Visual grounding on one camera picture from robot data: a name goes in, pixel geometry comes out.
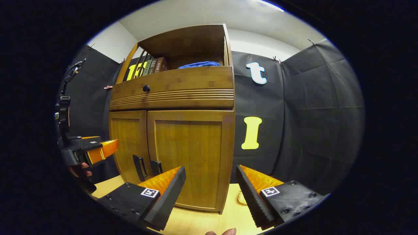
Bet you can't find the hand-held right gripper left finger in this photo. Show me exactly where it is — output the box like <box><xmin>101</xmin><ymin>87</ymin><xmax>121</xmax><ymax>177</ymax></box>
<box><xmin>96</xmin><ymin>166</ymin><xmax>186</xmax><ymax>231</ymax></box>

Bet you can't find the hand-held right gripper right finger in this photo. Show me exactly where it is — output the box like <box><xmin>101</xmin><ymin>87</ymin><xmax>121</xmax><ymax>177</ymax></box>
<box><xmin>236</xmin><ymin>164</ymin><xmax>327</xmax><ymax>230</ymax></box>

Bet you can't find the wooden cabinet door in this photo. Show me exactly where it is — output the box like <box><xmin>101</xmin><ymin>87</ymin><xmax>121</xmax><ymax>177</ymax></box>
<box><xmin>109</xmin><ymin>111</ymin><xmax>151</xmax><ymax>185</ymax></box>
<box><xmin>147</xmin><ymin>110</ymin><xmax>235</xmax><ymax>212</ymax></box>

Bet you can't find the wooden double-door shoe cabinet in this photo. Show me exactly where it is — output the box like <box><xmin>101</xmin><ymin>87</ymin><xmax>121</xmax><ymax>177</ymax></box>
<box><xmin>109</xmin><ymin>23</ymin><xmax>235</xmax><ymax>214</ymax></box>

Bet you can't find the wooden cabinet drawer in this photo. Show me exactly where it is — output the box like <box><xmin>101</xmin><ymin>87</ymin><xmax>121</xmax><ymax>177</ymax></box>
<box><xmin>109</xmin><ymin>66</ymin><xmax>235</xmax><ymax>110</ymax></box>

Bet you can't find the black backdrop cloth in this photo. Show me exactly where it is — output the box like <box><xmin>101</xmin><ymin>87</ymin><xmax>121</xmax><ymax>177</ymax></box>
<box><xmin>56</xmin><ymin>39</ymin><xmax>364</xmax><ymax>196</ymax></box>

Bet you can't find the reddish brown book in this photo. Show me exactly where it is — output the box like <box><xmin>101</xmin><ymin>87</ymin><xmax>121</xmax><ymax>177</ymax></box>
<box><xmin>154</xmin><ymin>57</ymin><xmax>168</xmax><ymax>73</ymax></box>

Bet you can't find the blue towel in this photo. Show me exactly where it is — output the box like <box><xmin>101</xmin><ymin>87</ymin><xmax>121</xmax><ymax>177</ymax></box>
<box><xmin>178</xmin><ymin>61</ymin><xmax>221</xmax><ymax>69</ymax></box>

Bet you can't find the black right door handle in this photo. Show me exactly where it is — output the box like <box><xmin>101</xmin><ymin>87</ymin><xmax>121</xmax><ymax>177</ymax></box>
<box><xmin>150</xmin><ymin>160</ymin><xmax>163</xmax><ymax>177</ymax></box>

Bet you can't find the black door handle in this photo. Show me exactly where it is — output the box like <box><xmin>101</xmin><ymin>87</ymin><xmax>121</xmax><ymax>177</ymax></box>
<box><xmin>133</xmin><ymin>155</ymin><xmax>148</xmax><ymax>182</ymax></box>
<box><xmin>150</xmin><ymin>160</ymin><xmax>163</xmax><ymax>177</ymax></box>

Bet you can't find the black left door handle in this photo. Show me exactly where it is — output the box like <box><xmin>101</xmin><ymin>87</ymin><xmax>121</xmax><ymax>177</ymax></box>
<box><xmin>133</xmin><ymin>155</ymin><xmax>148</xmax><ymax>182</ymax></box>

